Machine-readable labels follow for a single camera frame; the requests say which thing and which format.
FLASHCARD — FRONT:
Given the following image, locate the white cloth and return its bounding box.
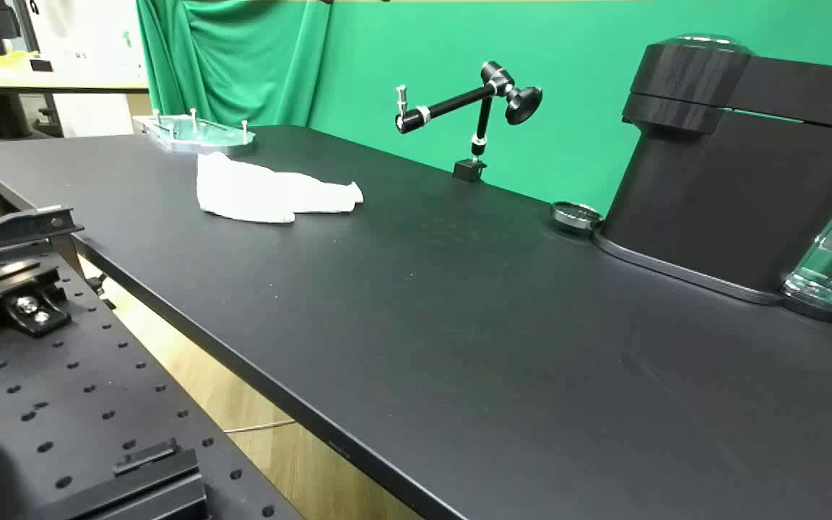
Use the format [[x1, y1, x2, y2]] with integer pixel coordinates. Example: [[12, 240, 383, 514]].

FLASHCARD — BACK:
[[194, 150, 366, 230]]

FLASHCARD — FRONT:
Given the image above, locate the black articulated tripod stand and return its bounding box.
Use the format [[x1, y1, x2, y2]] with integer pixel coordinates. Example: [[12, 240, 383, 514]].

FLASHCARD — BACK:
[[392, 58, 545, 186]]

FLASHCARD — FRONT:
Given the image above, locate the small black round cap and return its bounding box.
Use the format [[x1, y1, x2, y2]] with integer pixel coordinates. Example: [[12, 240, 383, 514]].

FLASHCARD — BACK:
[[552, 201, 604, 235]]

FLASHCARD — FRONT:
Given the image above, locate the clear acrylic tray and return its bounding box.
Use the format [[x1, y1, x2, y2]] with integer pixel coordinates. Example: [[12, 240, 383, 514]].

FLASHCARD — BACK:
[[136, 108, 261, 154]]

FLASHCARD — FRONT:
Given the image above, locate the green backdrop curtain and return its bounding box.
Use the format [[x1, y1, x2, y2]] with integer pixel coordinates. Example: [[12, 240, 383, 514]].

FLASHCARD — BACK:
[[133, 0, 832, 218]]

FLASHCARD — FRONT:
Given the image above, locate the black coffee machine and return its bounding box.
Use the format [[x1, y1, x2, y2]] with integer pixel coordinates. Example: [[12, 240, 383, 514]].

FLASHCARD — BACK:
[[591, 36, 832, 310]]

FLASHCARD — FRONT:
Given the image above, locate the black perforated breadboard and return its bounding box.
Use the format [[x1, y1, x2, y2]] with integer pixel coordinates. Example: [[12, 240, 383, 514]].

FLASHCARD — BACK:
[[0, 258, 301, 520]]

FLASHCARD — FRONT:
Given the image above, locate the white cabinet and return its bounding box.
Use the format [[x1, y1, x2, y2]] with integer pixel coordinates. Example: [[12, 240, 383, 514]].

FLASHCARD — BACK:
[[25, 0, 151, 143]]

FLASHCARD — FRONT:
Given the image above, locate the wooden desk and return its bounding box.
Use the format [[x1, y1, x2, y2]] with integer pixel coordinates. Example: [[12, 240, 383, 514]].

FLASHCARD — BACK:
[[0, 49, 154, 144]]

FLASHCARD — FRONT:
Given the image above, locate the black metal rail bracket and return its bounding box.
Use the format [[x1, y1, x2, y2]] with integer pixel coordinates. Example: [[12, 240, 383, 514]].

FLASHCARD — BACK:
[[0, 204, 86, 342]]

